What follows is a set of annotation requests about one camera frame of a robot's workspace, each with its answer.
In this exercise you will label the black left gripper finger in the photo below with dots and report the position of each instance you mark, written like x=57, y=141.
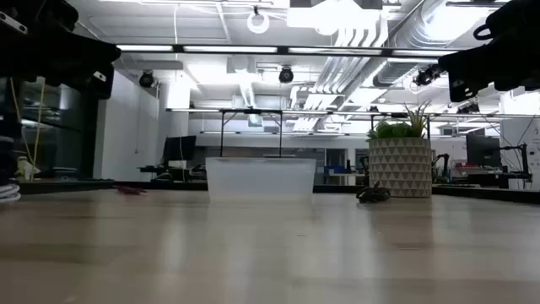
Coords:
x=99, y=84
x=101, y=52

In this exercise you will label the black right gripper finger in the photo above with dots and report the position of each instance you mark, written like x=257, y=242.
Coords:
x=468, y=86
x=468, y=63

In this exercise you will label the black monitor on arm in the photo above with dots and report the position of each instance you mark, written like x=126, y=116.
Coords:
x=483, y=150

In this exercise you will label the black background robot arm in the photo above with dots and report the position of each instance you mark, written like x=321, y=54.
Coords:
x=443, y=162

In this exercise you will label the pale spiky plant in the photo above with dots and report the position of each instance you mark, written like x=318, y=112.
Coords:
x=417, y=120

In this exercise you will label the green leafy plant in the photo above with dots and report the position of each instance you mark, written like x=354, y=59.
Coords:
x=390, y=130

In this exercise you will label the grey flat box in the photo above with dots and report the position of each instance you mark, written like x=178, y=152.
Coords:
x=65, y=172

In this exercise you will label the black computer monitor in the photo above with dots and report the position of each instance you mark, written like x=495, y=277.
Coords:
x=179, y=148

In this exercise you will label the triangle patterned planter pot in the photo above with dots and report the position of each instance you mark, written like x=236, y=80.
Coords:
x=400, y=169

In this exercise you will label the blue storage bins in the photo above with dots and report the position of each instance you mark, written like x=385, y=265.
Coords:
x=335, y=169

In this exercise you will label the translucent plastic bin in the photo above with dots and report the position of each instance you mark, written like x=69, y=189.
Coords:
x=260, y=179

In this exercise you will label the black round ceiling camera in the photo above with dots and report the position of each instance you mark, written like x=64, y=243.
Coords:
x=146, y=79
x=286, y=75

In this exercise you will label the silver ventilation duct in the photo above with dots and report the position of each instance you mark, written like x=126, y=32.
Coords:
x=405, y=42

